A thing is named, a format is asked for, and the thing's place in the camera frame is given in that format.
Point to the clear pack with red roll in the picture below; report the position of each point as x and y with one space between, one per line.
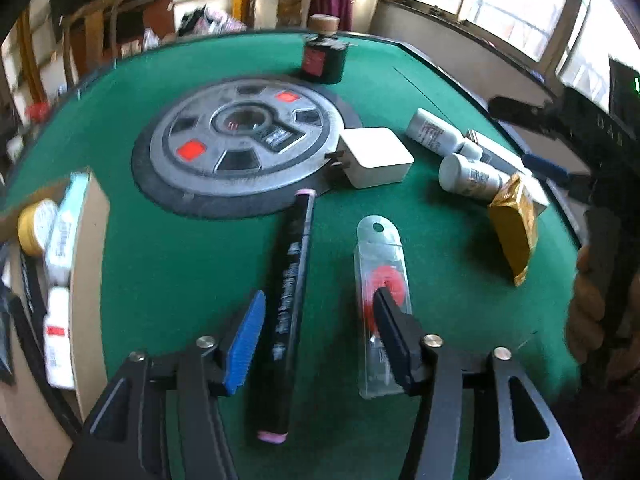
380 255

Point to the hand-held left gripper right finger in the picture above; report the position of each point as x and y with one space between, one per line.
395 340

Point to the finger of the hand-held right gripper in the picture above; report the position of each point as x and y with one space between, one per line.
525 115
547 167

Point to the pale green tissue pack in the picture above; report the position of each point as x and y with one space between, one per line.
65 230

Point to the long grey glue box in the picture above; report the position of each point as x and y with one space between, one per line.
500 157

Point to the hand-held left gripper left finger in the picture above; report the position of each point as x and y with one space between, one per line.
245 340

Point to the person's right hand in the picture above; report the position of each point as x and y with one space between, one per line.
582 310

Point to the white plastic bag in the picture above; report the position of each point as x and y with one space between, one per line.
152 39

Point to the cardboard box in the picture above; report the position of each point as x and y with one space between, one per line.
92 260

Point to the yellow round jar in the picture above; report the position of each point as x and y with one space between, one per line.
35 227

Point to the round grey control panel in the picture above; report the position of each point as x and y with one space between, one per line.
215 170

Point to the black snack packet white print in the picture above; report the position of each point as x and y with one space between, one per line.
10 320

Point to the white charger adapter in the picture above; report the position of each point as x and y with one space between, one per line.
372 155

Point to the yellow cracker packet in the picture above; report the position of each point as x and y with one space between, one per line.
515 230

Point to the black marker with pink caps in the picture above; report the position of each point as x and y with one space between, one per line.
290 310

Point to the white plastic bottle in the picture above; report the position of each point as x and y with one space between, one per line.
427 130
467 175

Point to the black canister with tan cap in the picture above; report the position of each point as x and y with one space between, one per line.
325 62

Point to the wall shelves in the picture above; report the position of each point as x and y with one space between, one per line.
30 70

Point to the small grey medicine box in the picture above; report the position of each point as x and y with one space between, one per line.
537 200

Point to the pile of clothes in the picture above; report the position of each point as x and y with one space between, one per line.
215 20

